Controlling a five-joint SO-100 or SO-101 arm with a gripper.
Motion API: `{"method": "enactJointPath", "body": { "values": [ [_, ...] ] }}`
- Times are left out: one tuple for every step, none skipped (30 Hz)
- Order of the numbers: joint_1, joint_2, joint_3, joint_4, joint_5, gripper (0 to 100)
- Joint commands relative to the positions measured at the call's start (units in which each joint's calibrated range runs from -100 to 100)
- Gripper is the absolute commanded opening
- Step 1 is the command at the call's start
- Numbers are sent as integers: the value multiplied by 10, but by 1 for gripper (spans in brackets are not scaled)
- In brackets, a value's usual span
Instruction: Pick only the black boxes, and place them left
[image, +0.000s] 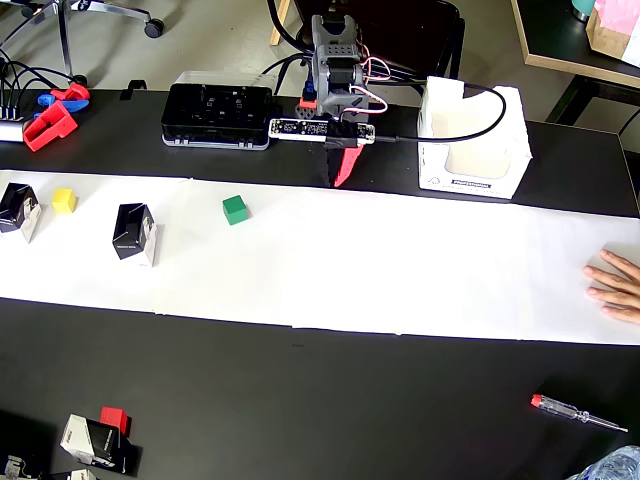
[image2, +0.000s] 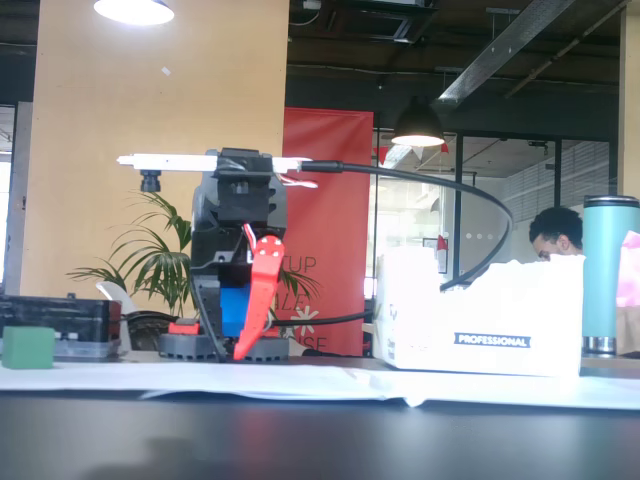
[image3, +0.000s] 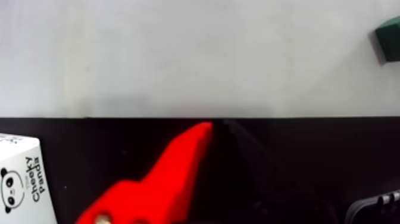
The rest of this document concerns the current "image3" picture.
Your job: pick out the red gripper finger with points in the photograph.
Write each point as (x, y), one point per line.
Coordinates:
(162, 194)

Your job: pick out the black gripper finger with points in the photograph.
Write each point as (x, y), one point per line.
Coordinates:
(259, 187)

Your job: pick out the long white paper sheet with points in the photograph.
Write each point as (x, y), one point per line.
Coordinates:
(187, 56)

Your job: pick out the black electronics case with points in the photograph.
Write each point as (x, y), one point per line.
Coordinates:
(375, 209)

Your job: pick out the white cardboard tissue box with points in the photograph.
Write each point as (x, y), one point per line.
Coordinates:
(22, 181)

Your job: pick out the green cube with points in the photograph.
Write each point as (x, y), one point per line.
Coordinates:
(390, 40)

